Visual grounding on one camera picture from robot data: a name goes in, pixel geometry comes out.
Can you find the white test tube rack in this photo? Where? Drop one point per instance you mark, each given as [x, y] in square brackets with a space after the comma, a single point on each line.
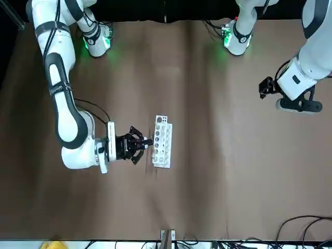
[163, 164]

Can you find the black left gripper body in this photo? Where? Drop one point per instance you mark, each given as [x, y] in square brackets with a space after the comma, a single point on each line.
[275, 86]

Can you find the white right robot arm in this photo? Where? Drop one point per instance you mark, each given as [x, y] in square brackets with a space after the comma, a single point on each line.
[62, 109]

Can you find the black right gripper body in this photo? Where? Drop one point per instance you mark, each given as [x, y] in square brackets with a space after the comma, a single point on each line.
[122, 146]

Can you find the aluminium camera post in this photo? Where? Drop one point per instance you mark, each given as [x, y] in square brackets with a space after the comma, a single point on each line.
[164, 240]

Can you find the aluminium frame post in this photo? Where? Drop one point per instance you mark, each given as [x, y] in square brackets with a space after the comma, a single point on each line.
[18, 22]

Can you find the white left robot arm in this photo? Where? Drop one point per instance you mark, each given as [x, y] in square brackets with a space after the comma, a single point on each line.
[316, 52]

